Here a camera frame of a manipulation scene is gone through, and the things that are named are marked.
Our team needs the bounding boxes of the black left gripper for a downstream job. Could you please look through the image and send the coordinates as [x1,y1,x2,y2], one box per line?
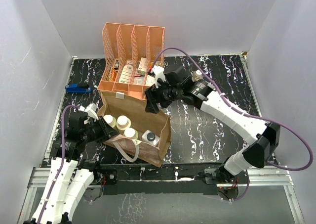
[82,115,119,143]

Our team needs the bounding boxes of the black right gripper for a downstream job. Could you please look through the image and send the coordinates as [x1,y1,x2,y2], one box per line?
[145,78,182,114]

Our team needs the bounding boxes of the brown canvas tote bag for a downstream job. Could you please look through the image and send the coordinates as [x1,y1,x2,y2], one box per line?
[97,91,171,167]

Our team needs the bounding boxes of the white bottle dark grey cap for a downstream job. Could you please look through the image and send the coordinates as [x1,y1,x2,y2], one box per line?
[141,130,160,147]

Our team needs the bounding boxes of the clear bottle amber liquid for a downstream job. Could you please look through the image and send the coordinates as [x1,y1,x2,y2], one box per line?
[192,70,203,82]

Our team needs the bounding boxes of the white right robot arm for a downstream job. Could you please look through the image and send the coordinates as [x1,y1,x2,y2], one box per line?
[145,66,280,183]

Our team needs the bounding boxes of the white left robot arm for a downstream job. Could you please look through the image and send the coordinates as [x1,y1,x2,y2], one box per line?
[26,111,118,224]

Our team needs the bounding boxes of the green bottle beige cap left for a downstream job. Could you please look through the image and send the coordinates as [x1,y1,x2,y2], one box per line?
[103,114,117,129]

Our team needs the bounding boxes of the green bottle beige cap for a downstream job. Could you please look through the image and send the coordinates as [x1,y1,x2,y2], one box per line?
[116,115,131,134]
[124,128,138,139]
[103,114,117,129]

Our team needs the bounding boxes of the white box with icons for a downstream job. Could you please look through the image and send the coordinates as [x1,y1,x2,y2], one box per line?
[145,75,156,87]

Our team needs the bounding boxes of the green bottle beige cap middle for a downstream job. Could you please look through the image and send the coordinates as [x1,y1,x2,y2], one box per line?
[116,115,131,134]

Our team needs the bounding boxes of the green bottle beige cap right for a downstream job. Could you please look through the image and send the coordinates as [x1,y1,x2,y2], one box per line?
[124,128,138,139]

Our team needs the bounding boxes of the white red small box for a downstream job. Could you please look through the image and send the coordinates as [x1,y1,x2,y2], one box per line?
[136,57,147,76]

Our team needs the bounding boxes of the white medicine box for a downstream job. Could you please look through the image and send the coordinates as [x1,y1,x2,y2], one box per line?
[118,64,133,84]

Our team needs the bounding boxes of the orange items in organizer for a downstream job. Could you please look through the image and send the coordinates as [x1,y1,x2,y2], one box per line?
[107,58,119,82]

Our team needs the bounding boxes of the pink plastic file organizer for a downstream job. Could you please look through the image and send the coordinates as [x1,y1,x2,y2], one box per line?
[98,23,165,100]

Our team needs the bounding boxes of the blue stapler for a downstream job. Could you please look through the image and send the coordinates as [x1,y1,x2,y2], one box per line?
[65,83,92,93]

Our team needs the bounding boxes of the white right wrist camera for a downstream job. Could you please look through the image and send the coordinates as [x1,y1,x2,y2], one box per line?
[148,65,166,88]

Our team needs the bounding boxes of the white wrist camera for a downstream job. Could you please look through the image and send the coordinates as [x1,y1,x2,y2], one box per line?
[148,65,166,88]
[79,103,99,125]

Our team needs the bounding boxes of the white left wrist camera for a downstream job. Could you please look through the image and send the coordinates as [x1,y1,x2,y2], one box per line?
[79,103,99,125]

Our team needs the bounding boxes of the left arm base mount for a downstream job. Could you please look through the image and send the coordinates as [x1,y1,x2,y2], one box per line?
[92,169,118,186]

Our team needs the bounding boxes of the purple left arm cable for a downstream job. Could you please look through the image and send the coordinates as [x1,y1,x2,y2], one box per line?
[37,105,86,222]

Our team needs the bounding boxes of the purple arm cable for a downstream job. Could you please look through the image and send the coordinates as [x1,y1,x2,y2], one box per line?
[150,47,314,202]
[37,105,86,222]

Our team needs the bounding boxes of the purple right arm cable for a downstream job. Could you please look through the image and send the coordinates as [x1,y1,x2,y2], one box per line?
[150,47,314,202]

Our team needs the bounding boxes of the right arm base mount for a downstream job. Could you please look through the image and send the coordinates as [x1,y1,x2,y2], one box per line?
[201,167,249,189]

